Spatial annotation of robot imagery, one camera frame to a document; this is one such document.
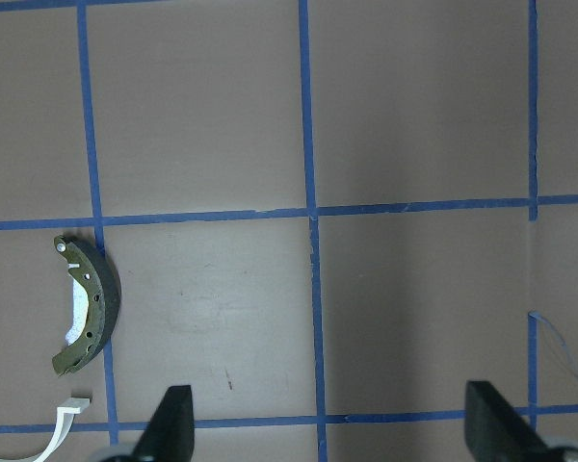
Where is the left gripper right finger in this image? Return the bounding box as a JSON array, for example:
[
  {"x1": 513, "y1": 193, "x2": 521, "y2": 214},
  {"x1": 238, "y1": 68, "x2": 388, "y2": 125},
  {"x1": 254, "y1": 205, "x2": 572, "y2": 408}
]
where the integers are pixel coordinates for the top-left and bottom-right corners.
[{"x1": 464, "y1": 380, "x2": 559, "y2": 462}]

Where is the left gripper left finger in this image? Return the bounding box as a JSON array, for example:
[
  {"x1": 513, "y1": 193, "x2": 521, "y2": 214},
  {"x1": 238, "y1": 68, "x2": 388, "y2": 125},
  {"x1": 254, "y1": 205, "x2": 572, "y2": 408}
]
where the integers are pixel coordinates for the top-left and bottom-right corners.
[{"x1": 130, "y1": 385, "x2": 195, "y2": 462}]

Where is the green brake shoe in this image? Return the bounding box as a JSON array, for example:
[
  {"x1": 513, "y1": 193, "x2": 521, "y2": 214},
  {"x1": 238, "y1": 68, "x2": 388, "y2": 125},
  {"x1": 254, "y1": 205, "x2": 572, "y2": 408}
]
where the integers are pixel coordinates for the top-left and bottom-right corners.
[{"x1": 52, "y1": 236, "x2": 120, "y2": 375}]

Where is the white curved plastic bracket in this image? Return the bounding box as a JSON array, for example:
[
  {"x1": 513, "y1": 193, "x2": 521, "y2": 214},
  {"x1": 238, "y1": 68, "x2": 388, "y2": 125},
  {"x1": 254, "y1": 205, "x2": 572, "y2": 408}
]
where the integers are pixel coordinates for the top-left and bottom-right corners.
[{"x1": 0, "y1": 395, "x2": 93, "y2": 462}]

